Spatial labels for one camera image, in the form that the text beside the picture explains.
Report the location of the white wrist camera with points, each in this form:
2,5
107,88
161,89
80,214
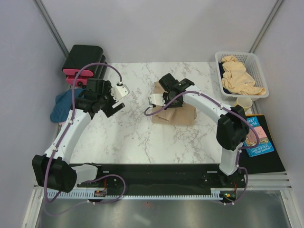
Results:
119,91
157,100

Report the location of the white cable duct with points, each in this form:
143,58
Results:
91,194

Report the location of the lower black pink drawer box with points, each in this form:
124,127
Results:
90,72

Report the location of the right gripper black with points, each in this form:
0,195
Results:
179,104

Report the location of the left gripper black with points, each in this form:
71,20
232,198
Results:
107,89

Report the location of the blue t shirt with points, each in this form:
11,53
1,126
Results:
62,106

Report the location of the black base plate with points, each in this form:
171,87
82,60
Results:
163,179

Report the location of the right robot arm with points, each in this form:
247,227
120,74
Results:
232,127

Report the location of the upper black pink drawer box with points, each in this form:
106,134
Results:
80,56

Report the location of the pink cube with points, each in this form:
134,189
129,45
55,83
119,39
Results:
260,132

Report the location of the white plastic basket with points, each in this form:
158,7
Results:
252,66

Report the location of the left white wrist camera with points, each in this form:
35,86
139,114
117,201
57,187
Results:
119,91

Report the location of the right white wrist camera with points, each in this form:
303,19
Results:
157,100

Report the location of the yellow mug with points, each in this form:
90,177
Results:
244,102

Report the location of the black pink drawer box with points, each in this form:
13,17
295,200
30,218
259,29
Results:
90,72
80,56

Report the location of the light yellow t shirt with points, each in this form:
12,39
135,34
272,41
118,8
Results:
236,80

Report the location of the blue storey treehouse book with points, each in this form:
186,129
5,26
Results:
265,146

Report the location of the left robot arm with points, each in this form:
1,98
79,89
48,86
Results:
52,169

